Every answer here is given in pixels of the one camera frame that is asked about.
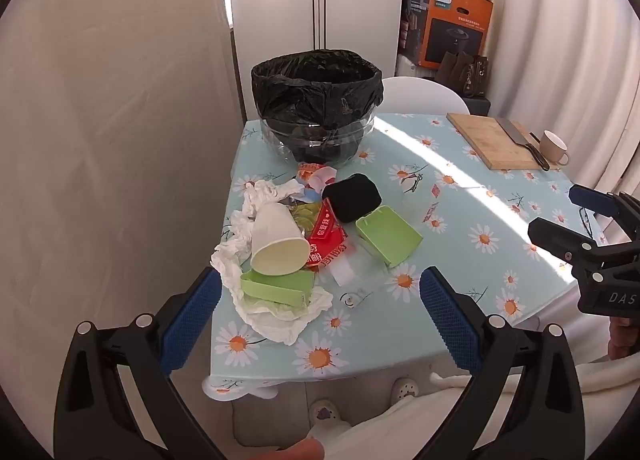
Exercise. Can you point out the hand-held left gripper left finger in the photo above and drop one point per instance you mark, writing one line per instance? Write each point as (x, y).
(192, 325)

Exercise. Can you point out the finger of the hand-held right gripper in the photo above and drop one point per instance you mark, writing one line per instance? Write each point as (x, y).
(555, 235)
(592, 200)

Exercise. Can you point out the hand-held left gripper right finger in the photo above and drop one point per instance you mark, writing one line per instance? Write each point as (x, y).
(450, 320)

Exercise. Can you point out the long white tissue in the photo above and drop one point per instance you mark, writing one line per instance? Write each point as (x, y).
(272, 322)

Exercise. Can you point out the white paper cup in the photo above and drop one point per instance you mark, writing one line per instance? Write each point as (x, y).
(275, 245)

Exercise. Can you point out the clear bin with black bag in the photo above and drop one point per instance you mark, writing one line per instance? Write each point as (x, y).
(315, 94)

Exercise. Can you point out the person's right hand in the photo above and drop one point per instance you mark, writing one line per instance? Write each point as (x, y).
(625, 340)

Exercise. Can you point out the person's left hand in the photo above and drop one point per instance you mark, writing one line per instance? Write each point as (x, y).
(302, 451)

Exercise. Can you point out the blue daisy tablecloth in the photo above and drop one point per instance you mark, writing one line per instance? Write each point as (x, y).
(450, 260)

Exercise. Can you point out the beige mug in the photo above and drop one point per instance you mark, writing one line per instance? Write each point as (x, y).
(552, 147)

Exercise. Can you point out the white slipper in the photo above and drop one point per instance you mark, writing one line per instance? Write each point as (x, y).
(404, 388)
(327, 412)

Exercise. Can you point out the cleaver knife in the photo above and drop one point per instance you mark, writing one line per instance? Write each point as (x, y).
(515, 134)

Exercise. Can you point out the person's white robe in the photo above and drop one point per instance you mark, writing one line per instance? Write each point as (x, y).
(400, 430)

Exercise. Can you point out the wooden cutting board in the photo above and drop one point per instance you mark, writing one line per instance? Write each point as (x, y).
(480, 139)

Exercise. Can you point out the red snack wrapper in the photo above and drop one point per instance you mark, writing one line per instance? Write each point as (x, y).
(325, 240)

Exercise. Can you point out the crumpled white tissue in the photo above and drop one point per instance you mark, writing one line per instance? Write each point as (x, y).
(262, 192)

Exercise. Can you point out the black sock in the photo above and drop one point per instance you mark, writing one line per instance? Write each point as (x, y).
(352, 197)

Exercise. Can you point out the yellow green foil wrapper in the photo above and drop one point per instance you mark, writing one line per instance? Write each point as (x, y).
(305, 215)

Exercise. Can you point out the white curtain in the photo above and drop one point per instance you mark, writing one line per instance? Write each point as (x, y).
(560, 39)

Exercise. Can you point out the brown bags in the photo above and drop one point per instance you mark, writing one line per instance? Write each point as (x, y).
(462, 72)

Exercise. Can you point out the white chair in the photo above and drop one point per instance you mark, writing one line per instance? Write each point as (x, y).
(425, 94)

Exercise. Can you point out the pink and orange wrapper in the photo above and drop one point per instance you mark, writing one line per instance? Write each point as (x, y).
(317, 174)

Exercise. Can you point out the orange and black cardboard box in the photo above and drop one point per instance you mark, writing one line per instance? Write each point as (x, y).
(450, 29)

